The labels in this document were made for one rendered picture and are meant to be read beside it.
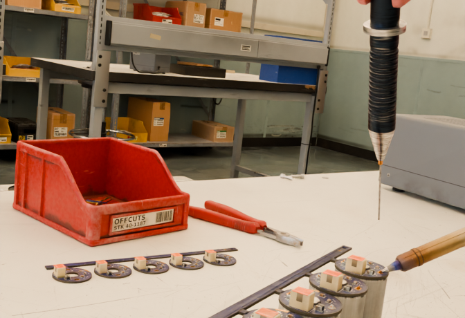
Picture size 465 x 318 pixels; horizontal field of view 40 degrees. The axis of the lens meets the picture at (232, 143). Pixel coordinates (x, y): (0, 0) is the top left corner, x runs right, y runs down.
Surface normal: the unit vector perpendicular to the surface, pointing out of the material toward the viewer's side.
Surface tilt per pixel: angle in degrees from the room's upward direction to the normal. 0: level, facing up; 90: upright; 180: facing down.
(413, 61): 90
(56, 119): 91
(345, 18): 90
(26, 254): 0
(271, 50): 90
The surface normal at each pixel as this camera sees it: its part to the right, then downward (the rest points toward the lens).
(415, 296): 0.11, -0.98
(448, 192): -0.82, 0.00
